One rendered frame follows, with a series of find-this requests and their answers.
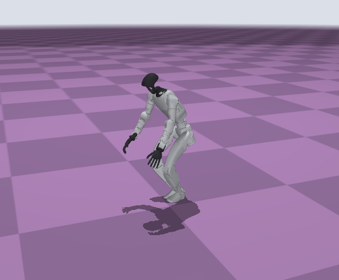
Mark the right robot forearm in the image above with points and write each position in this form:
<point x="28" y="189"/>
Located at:
<point x="139" y="127"/>

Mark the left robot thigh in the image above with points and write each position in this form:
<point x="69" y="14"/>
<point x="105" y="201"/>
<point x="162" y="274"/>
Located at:
<point x="180" y="145"/>

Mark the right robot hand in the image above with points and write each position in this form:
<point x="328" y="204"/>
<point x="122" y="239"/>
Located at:
<point x="132" y="138"/>

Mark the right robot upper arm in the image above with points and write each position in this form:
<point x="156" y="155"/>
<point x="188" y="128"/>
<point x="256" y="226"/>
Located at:
<point x="146" y="115"/>

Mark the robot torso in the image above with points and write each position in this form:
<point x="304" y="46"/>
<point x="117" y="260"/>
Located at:
<point x="181" y="123"/>

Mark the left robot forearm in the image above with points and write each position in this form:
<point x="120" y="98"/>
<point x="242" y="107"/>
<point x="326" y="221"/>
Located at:
<point x="166" y="133"/>

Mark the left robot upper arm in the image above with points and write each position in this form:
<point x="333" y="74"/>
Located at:
<point x="172" y="102"/>

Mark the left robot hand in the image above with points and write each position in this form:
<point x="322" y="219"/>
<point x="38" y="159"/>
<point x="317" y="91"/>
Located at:
<point x="156" y="154"/>

